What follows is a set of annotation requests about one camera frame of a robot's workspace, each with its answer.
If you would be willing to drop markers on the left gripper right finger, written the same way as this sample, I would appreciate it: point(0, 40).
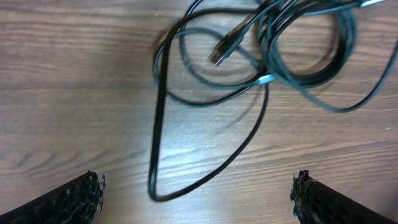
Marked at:
point(316, 203)

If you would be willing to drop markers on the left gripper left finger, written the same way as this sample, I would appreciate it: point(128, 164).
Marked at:
point(77, 201)

